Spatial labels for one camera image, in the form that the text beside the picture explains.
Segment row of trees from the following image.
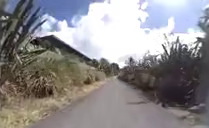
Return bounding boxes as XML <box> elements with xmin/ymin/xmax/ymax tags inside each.
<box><xmin>90</xmin><ymin>57</ymin><xmax>121</xmax><ymax>77</ymax></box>

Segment grey paved road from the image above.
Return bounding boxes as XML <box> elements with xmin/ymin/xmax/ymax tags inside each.
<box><xmin>29</xmin><ymin>76</ymin><xmax>193</xmax><ymax>128</ymax></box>

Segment building with dark roof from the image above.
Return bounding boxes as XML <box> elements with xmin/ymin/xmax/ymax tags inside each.
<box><xmin>29</xmin><ymin>34</ymin><xmax>94</xmax><ymax>65</ymax></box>

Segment overgrown bushes bank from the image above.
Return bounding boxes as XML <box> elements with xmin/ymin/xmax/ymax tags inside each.
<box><xmin>0</xmin><ymin>49</ymin><xmax>108</xmax><ymax>101</ymax></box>

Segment dark bushes and cane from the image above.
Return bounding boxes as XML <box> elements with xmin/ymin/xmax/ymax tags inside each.
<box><xmin>117</xmin><ymin>3</ymin><xmax>209</xmax><ymax>114</ymax></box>

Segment dry grass verge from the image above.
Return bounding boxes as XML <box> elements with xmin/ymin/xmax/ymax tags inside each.
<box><xmin>0</xmin><ymin>78</ymin><xmax>110</xmax><ymax>128</ymax></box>

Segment tall cane plants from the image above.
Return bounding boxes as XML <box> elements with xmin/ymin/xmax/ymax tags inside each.
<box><xmin>0</xmin><ymin>0</ymin><xmax>49</xmax><ymax>81</ymax></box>

